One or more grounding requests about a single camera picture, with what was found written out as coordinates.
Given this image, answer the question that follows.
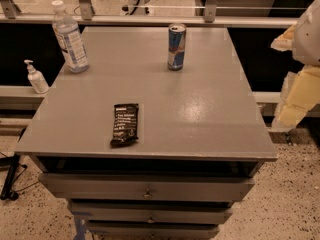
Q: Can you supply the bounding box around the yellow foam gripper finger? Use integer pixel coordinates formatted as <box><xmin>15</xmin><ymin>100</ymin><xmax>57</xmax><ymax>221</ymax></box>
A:
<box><xmin>271</xmin><ymin>65</ymin><xmax>320</xmax><ymax>132</ymax></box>
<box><xmin>271</xmin><ymin>25</ymin><xmax>295</xmax><ymax>52</ymax></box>

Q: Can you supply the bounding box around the blue silver redbull can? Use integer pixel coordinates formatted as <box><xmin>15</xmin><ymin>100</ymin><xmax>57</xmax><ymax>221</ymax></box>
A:
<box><xmin>167</xmin><ymin>24</ymin><xmax>187</xmax><ymax>70</ymax></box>

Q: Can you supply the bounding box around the black stand leg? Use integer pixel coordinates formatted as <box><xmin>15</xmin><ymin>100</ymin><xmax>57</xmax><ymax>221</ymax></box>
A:
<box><xmin>0</xmin><ymin>152</ymin><xmax>28</xmax><ymax>201</ymax></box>

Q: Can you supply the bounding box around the top grey drawer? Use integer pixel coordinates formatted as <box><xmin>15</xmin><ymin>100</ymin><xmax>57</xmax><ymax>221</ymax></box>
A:
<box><xmin>39</xmin><ymin>173</ymin><xmax>254</xmax><ymax>202</ymax></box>

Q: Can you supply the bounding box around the middle grey drawer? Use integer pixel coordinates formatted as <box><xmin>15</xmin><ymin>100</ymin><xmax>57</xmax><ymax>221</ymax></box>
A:
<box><xmin>69</xmin><ymin>202</ymin><xmax>232</xmax><ymax>224</ymax></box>

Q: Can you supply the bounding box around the clear plastic water bottle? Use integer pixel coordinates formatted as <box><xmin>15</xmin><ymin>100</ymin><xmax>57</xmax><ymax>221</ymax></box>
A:
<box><xmin>52</xmin><ymin>0</ymin><xmax>89</xmax><ymax>73</ymax></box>

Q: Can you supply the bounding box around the metal window railing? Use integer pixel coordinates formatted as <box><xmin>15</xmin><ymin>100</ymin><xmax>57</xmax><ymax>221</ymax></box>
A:
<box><xmin>0</xmin><ymin>0</ymin><xmax>313</xmax><ymax>28</ymax></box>

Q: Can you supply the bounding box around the black snack bar wrapper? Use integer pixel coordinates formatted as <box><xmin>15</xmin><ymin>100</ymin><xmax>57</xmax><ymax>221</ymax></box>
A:
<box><xmin>110</xmin><ymin>103</ymin><xmax>139</xmax><ymax>147</ymax></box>

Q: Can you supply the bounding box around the grey drawer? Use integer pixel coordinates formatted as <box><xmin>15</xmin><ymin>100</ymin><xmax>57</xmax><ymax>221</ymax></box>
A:
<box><xmin>86</xmin><ymin>222</ymin><xmax>219</xmax><ymax>239</ymax></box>
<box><xmin>39</xmin><ymin>173</ymin><xmax>254</xmax><ymax>202</ymax></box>
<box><xmin>69</xmin><ymin>202</ymin><xmax>232</xmax><ymax>224</ymax></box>

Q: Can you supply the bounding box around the white pump sanitizer bottle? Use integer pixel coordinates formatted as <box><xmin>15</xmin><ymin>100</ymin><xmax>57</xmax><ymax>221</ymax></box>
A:
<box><xmin>24</xmin><ymin>60</ymin><xmax>49</xmax><ymax>94</ymax></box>

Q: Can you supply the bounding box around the bottom grey drawer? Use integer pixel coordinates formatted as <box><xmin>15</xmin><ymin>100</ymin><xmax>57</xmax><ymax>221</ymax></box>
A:
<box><xmin>86</xmin><ymin>222</ymin><xmax>219</xmax><ymax>239</ymax></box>

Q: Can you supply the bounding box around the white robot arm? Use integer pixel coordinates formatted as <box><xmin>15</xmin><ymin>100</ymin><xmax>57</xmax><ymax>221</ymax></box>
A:
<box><xmin>271</xmin><ymin>0</ymin><xmax>320</xmax><ymax>132</ymax></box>

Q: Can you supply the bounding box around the grey drawer cabinet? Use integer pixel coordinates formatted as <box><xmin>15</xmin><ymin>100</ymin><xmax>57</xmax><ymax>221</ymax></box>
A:
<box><xmin>14</xmin><ymin>25</ymin><xmax>278</xmax><ymax>240</ymax></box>

